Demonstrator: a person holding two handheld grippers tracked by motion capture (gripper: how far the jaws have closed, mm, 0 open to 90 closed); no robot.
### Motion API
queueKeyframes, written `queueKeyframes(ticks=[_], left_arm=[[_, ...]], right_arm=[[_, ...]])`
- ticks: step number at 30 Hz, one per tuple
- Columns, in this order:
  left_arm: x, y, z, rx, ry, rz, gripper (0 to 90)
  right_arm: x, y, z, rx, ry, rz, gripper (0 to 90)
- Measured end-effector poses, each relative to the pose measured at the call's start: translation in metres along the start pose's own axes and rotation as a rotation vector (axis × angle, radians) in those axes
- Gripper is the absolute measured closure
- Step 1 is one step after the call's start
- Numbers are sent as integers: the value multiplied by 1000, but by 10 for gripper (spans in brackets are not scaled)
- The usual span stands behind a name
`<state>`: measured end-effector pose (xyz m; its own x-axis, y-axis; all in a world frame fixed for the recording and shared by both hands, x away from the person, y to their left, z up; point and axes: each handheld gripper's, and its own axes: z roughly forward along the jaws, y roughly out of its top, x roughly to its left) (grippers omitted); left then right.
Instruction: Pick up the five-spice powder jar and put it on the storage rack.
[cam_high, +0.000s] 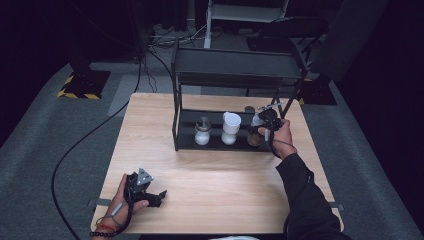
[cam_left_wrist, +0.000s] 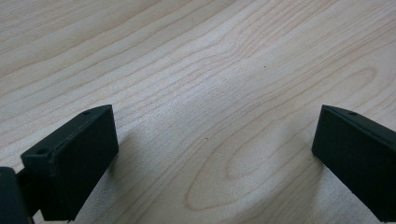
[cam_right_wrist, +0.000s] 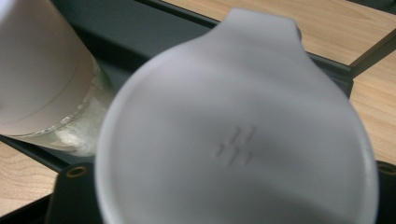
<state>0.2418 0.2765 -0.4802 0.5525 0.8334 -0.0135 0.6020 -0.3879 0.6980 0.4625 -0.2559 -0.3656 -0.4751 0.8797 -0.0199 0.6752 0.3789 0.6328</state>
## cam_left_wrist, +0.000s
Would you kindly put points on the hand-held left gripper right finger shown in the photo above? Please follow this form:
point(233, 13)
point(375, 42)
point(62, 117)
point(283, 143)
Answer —
point(358, 158)

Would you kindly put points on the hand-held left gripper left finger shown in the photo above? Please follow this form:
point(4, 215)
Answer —
point(74, 165)

